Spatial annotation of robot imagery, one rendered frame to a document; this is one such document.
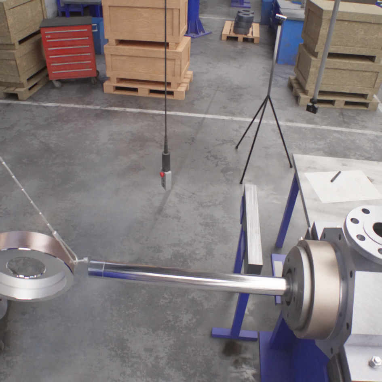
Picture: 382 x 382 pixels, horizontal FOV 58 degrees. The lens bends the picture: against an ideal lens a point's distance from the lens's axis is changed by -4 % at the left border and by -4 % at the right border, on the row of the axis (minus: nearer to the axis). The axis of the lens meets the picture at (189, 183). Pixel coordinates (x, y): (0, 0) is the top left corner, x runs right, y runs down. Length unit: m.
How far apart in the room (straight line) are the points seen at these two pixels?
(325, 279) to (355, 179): 1.31
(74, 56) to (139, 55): 1.02
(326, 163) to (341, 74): 3.07
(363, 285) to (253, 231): 0.80
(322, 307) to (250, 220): 0.82
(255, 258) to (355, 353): 0.69
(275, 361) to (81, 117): 3.70
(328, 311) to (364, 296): 0.13
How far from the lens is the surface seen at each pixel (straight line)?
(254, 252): 1.81
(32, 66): 5.88
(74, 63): 5.64
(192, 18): 8.43
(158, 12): 5.00
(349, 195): 2.34
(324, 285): 1.28
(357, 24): 5.37
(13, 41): 5.50
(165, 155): 1.92
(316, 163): 2.53
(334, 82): 5.51
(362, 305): 1.28
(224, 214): 3.26
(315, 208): 2.15
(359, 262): 1.28
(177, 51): 5.03
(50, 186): 3.72
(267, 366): 2.45
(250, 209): 2.03
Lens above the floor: 2.20
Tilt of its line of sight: 38 degrees down
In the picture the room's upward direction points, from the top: 2 degrees clockwise
